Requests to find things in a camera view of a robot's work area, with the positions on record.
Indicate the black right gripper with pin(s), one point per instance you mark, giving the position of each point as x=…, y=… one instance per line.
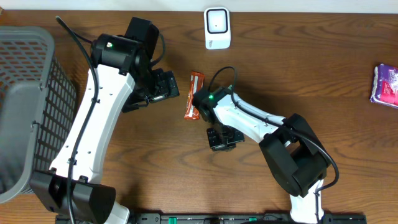
x=224, y=140

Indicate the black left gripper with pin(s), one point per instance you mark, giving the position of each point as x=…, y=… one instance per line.
x=166, y=90

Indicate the orange snack bar wrapper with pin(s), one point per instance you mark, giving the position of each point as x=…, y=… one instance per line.
x=196, y=83

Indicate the red purple pad package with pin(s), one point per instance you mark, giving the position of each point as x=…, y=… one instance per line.
x=384, y=87

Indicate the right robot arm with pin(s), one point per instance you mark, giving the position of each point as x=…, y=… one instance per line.
x=296, y=159

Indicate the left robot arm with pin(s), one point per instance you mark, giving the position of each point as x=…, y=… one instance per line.
x=123, y=77

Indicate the grey plastic mesh basket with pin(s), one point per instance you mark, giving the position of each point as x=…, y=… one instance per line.
x=38, y=103

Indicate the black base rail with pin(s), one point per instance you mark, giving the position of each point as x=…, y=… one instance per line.
x=155, y=218

